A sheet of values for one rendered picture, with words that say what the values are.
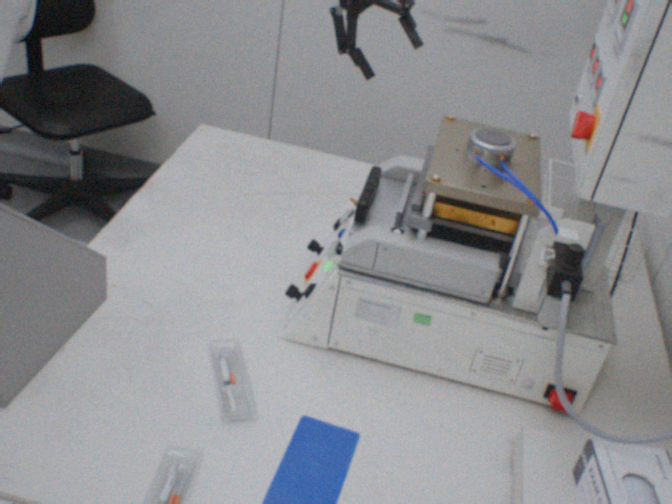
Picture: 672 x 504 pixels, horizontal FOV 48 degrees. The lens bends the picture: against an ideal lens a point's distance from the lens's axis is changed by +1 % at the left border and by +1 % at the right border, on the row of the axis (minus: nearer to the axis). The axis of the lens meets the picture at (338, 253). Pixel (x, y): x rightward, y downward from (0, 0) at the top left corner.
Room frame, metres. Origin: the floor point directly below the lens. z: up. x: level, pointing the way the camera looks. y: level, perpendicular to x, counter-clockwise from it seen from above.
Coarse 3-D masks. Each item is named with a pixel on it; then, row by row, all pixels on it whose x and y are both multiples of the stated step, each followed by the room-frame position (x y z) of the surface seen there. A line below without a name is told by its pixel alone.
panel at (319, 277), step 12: (336, 228) 1.30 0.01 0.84; (348, 228) 1.20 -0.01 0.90; (336, 240) 1.22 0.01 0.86; (324, 252) 1.24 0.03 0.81; (324, 264) 1.15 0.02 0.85; (336, 264) 1.05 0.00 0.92; (312, 276) 1.17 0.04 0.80; (324, 276) 1.07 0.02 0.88; (312, 288) 1.07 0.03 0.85; (300, 300) 1.10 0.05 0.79; (288, 324) 1.05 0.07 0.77
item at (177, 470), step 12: (168, 456) 0.72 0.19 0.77; (180, 456) 0.72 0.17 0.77; (192, 456) 0.73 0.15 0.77; (168, 468) 0.70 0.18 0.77; (180, 468) 0.70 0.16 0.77; (192, 468) 0.70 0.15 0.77; (156, 480) 0.67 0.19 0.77; (168, 480) 0.68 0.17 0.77; (180, 480) 0.68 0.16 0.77; (192, 480) 0.68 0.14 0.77; (156, 492) 0.66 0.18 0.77; (168, 492) 0.66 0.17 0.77; (180, 492) 0.66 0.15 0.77
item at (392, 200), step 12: (384, 180) 1.29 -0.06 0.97; (408, 180) 1.23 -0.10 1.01; (384, 192) 1.24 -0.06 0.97; (396, 192) 1.25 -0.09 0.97; (408, 192) 1.18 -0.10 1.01; (372, 204) 1.19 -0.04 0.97; (384, 204) 1.20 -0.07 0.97; (396, 204) 1.20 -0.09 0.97; (408, 204) 1.21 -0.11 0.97; (372, 216) 1.15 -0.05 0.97; (384, 216) 1.15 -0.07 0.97; (396, 216) 1.11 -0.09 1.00; (408, 216) 1.17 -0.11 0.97; (360, 228) 1.10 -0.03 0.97; (408, 228) 1.13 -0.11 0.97; (516, 264) 1.08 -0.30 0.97; (516, 276) 1.05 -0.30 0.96
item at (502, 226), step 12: (444, 204) 1.08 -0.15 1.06; (456, 204) 1.08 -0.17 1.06; (468, 204) 1.09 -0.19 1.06; (480, 204) 1.09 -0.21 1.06; (444, 216) 1.07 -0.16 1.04; (456, 216) 1.07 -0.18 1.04; (468, 216) 1.07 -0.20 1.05; (480, 216) 1.07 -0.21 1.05; (492, 216) 1.07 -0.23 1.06; (504, 216) 1.07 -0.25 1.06; (516, 216) 1.08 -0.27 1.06; (456, 228) 1.07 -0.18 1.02; (468, 228) 1.07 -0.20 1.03; (480, 228) 1.07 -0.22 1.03; (492, 228) 1.05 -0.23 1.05; (504, 228) 1.06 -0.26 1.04; (516, 228) 1.06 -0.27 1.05; (504, 240) 1.06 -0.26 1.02
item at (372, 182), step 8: (376, 168) 1.25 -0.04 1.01; (368, 176) 1.22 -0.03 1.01; (376, 176) 1.22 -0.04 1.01; (368, 184) 1.19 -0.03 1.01; (376, 184) 1.20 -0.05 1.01; (368, 192) 1.16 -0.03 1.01; (360, 200) 1.12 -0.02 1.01; (368, 200) 1.13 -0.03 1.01; (360, 208) 1.12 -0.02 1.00; (360, 216) 1.12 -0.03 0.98
